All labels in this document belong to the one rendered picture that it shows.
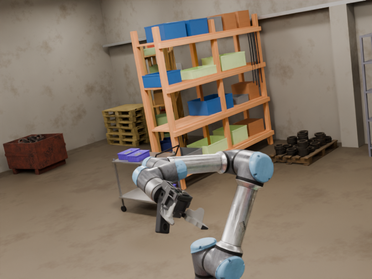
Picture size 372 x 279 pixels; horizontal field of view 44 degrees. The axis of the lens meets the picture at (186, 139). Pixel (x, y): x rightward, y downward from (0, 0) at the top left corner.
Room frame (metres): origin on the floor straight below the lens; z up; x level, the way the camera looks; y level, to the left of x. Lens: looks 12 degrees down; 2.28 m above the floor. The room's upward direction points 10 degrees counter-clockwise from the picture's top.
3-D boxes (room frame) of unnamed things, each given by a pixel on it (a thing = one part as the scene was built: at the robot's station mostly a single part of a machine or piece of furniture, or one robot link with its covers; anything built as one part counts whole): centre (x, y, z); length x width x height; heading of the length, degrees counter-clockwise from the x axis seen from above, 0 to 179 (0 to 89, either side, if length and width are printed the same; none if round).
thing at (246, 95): (8.01, -0.56, 1.30); 2.75 x 0.74 x 2.60; 133
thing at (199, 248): (1.83, 0.00, 1.37); 0.13 x 0.12 x 0.14; 30
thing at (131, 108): (11.36, 1.27, 0.44); 1.23 x 0.85 x 0.88; 43
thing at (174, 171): (1.65, 0.08, 1.81); 0.11 x 0.11 x 0.08; 30
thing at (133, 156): (6.24, 0.60, 0.45); 0.96 x 0.57 x 0.90; 43
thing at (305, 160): (7.68, -1.99, 0.20); 1.12 x 0.77 x 0.40; 133
